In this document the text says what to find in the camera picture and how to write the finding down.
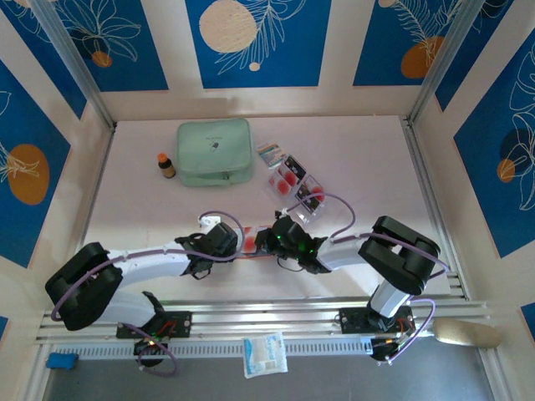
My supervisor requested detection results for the mint green zip pouch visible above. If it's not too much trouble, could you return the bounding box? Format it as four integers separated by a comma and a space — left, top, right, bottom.
175, 117, 255, 188

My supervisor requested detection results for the aluminium table side rail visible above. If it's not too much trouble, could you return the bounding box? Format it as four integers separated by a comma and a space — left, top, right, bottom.
401, 118, 470, 301
61, 124, 117, 310

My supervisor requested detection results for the aluminium frame post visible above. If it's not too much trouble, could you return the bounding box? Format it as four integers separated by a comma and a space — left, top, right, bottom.
31, 0, 117, 130
407, 0, 493, 124

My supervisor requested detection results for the white blue wipes packet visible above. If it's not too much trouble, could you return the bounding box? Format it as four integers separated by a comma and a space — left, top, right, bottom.
242, 332, 289, 380

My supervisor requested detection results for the blue sponge block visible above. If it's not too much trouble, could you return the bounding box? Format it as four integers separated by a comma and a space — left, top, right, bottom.
45, 353, 79, 371

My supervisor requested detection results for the black controller board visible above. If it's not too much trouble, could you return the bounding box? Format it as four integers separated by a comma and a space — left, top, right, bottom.
369, 336, 405, 363
133, 336, 170, 358

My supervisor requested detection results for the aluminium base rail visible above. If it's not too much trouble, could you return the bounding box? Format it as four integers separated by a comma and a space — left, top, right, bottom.
35, 297, 490, 346

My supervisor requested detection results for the tan oval object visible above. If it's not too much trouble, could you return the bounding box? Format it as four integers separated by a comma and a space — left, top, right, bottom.
432, 319, 502, 350

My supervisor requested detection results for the black card red circle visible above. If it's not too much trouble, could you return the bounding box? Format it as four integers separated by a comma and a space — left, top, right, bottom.
293, 176, 326, 212
267, 173, 296, 198
274, 155, 306, 180
242, 226, 268, 253

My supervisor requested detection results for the brown bottle orange cap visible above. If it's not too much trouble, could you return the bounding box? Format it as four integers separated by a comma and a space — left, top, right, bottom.
156, 152, 177, 180

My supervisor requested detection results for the grey slotted cable duct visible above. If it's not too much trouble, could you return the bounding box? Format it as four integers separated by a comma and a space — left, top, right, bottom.
52, 338, 377, 361

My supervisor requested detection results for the orange card holder wallet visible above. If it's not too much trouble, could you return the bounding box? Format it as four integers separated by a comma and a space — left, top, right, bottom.
236, 224, 277, 258

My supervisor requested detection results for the small colourful printed box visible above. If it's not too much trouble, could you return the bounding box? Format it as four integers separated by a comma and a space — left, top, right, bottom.
257, 142, 288, 168

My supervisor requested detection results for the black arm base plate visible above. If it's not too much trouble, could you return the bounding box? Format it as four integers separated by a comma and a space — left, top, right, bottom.
338, 307, 415, 335
115, 311, 193, 339

